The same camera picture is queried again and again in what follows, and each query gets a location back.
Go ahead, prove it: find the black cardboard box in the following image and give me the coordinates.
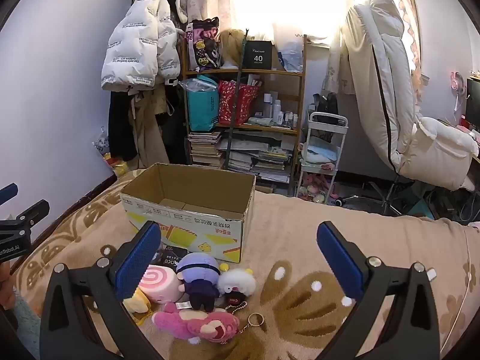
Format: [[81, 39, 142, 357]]
[[243, 40, 274, 70]]

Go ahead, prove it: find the beige coat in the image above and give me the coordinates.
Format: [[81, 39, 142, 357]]
[[127, 90, 171, 169]]

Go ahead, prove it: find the pink floral curtain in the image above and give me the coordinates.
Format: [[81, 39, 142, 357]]
[[388, 0, 430, 94]]

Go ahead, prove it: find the dark green pole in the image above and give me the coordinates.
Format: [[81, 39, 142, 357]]
[[224, 28, 250, 171]]

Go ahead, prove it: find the person's left hand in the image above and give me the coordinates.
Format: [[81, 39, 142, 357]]
[[0, 262, 17, 309]]

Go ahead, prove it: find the black cartoon print bag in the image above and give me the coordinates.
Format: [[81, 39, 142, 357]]
[[186, 17, 223, 72]]

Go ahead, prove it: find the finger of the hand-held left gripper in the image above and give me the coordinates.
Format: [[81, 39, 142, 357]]
[[0, 183, 19, 205], [0, 199, 50, 234]]

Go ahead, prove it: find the pile of small plush toys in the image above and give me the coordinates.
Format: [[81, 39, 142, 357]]
[[298, 172, 336, 203]]

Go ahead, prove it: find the group of white bottles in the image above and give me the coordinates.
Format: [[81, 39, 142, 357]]
[[262, 93, 299, 127]]

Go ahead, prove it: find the brown floral blanket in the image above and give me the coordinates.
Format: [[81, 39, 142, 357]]
[[9, 169, 480, 360]]

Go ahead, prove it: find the yellow plush doll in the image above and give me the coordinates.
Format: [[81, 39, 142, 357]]
[[122, 287, 152, 325]]

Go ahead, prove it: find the white plastic bag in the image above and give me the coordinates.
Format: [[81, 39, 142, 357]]
[[277, 41, 304, 73]]

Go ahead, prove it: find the printed cardboard box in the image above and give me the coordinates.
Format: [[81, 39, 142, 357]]
[[119, 163, 257, 264]]

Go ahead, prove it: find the white rolling cart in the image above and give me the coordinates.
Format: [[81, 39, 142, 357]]
[[296, 112, 349, 199]]

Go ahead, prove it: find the white office chair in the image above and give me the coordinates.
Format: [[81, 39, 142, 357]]
[[339, 0, 480, 216]]

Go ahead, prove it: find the stack of books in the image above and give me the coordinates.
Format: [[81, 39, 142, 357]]
[[187, 131, 226, 167]]

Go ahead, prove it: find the black packet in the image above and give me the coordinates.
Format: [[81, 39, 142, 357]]
[[155, 245, 190, 267]]

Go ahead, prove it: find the printed plastic bag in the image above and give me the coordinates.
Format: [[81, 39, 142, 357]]
[[93, 127, 130, 177]]

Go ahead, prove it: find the pink desk fan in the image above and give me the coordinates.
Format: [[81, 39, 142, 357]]
[[450, 70, 467, 113]]

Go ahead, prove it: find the white fluffy plush keychain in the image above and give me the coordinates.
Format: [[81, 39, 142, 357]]
[[217, 262, 257, 314]]

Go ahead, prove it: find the wooden shelf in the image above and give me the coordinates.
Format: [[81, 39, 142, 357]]
[[180, 34, 308, 196]]

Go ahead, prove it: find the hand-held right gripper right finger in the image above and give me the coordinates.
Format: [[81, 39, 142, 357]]
[[316, 221, 445, 360]]

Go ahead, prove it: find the red gift bag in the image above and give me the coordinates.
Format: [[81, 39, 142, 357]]
[[217, 80, 259, 126]]

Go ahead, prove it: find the pile of books and papers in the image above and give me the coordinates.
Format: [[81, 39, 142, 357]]
[[219, 137, 295, 184]]

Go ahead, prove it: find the black monitor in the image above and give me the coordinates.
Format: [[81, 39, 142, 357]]
[[465, 77, 480, 130]]

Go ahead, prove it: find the pink bear plush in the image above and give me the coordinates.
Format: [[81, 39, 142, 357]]
[[152, 302, 266, 346]]

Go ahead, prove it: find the blue and white cloth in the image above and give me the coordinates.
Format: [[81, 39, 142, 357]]
[[302, 140, 340, 166]]

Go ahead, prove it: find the white puffer jacket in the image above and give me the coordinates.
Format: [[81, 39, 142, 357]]
[[101, 0, 185, 91]]

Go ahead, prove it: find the purple-haired plush doll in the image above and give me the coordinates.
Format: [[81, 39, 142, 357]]
[[175, 252, 222, 313]]

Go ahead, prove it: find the blond wig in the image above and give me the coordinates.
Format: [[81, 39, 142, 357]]
[[218, 29, 246, 69]]

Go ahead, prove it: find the teal paper bag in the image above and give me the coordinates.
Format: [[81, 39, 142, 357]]
[[186, 75, 220, 132]]

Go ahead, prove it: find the pink swirl roll plush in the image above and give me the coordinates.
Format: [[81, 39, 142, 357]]
[[137, 264, 184, 304]]

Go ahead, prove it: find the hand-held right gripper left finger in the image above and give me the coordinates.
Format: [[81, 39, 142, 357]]
[[39, 220, 166, 360]]

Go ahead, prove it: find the black coat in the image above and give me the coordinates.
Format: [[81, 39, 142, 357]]
[[108, 90, 137, 162]]

